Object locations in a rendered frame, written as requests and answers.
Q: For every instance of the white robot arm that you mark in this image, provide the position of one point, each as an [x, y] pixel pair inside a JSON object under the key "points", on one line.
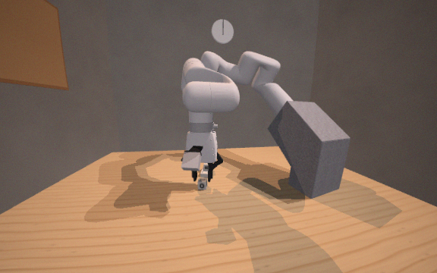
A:
{"points": [[209, 86]]}

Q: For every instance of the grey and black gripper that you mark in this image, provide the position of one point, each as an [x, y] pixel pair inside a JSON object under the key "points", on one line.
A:
{"points": [[209, 151]]}

